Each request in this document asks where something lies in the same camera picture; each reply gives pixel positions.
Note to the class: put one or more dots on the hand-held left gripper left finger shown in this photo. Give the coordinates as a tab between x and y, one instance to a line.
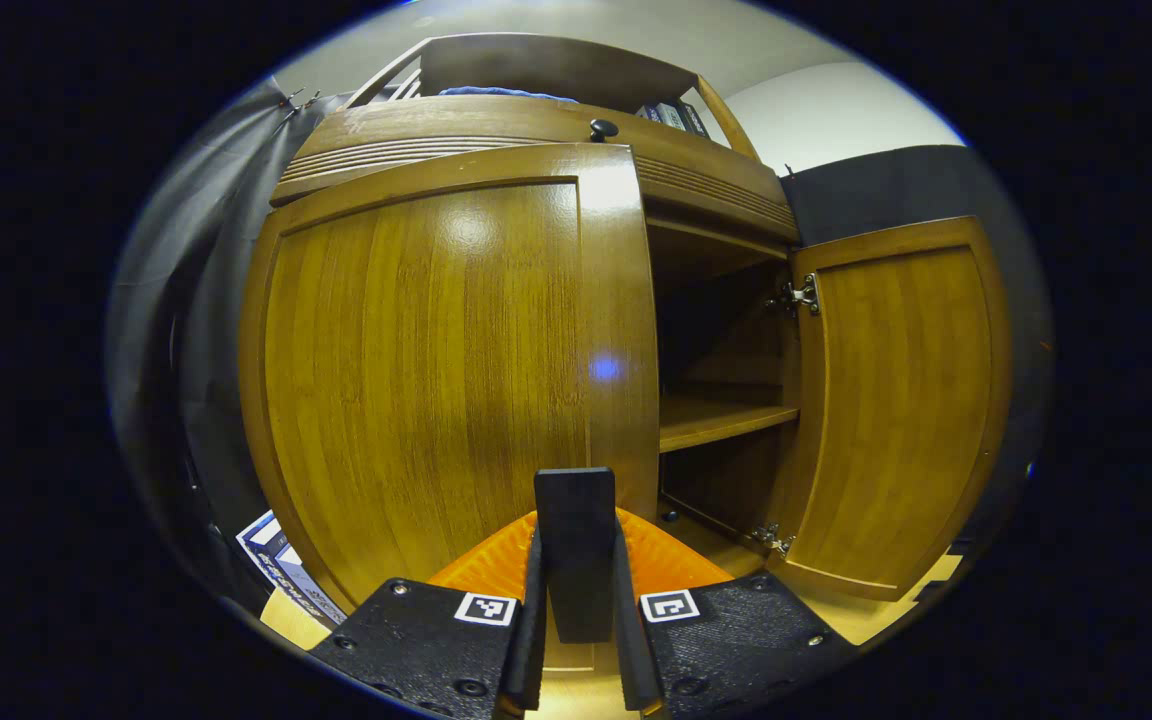
533	640

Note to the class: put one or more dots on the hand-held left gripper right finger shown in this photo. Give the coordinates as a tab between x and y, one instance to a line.
631	650

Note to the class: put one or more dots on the wooden cabinet door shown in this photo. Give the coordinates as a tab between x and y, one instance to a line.
416	370
906	400

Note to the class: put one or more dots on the white and blue box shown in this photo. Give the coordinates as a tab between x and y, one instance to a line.
281	565

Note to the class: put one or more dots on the black backdrop cloth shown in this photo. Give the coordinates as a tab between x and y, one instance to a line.
196	300

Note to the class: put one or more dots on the black round drawer knob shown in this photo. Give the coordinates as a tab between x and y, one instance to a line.
603	129

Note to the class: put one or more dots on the black book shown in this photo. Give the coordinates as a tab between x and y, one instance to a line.
694	118

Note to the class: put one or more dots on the grey book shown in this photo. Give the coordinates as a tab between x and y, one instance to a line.
670	115

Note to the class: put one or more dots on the blue book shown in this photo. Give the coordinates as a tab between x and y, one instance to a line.
648	113

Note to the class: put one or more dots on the blue folded towel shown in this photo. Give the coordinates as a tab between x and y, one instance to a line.
506	94

